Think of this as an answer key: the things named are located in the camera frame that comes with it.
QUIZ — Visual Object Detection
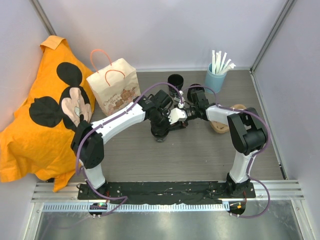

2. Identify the dark coffee cup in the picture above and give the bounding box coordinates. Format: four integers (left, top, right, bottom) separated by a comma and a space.
154, 135, 167, 143

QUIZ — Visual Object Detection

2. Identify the white paper takeout bag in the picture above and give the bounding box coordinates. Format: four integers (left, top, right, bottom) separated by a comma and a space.
86, 49, 141, 116

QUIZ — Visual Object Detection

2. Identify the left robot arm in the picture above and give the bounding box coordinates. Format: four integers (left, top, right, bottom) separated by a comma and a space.
71, 90, 173, 200

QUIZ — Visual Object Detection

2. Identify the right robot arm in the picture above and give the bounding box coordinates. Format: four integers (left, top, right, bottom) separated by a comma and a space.
168, 90, 269, 198

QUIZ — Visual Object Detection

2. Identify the lidded black coffee cup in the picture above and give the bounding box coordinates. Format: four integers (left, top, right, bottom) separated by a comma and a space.
187, 83, 205, 101

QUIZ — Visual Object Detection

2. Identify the bottom pulp cup carrier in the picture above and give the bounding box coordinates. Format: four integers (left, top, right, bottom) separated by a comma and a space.
210, 104, 246, 134

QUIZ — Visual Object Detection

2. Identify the light blue straw holder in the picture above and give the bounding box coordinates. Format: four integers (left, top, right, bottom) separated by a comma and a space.
204, 63, 227, 94

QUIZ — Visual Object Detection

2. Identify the orange mickey mouse bag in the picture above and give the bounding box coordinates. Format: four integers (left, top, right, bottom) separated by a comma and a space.
0, 35, 96, 192

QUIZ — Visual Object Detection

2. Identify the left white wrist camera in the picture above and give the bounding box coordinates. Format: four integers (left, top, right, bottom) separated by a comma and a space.
168, 108, 187, 125

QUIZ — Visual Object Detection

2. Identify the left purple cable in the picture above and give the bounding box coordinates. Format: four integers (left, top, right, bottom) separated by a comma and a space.
74, 82, 183, 201

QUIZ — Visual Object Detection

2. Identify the purple cable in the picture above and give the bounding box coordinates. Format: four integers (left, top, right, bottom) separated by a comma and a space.
74, 82, 183, 201
181, 84, 272, 219

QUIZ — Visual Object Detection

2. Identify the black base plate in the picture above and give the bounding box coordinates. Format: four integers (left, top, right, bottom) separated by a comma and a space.
77, 180, 257, 206

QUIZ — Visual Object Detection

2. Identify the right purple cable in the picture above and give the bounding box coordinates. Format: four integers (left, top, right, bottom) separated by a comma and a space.
181, 84, 272, 219

